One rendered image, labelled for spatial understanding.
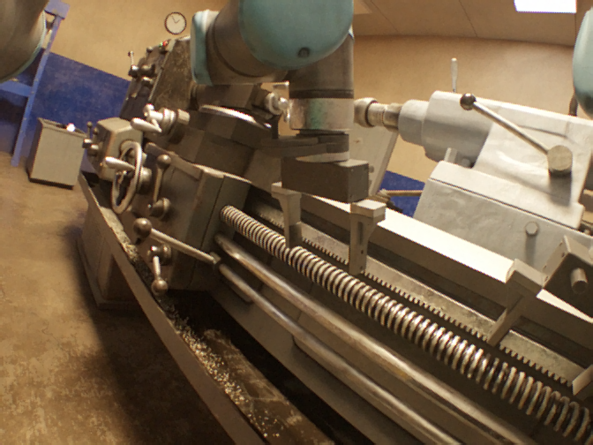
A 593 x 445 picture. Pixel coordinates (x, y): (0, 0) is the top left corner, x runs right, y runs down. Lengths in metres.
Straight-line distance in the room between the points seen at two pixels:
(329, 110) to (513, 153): 0.39
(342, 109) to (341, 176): 0.09
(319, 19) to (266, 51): 0.05
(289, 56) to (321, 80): 0.18
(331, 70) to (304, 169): 0.15
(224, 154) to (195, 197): 0.13
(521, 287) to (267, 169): 0.57
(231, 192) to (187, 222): 0.12
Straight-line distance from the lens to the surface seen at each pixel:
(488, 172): 0.67
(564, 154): 0.64
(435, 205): 0.65
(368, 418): 0.65
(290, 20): 0.26
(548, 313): 0.50
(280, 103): 0.86
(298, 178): 0.49
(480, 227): 0.62
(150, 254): 0.79
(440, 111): 0.80
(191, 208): 0.74
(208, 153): 0.78
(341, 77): 0.45
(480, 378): 0.45
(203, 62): 0.39
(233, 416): 0.62
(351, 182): 0.44
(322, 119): 0.44
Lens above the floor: 0.85
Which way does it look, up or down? 8 degrees down
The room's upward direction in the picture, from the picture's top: 21 degrees clockwise
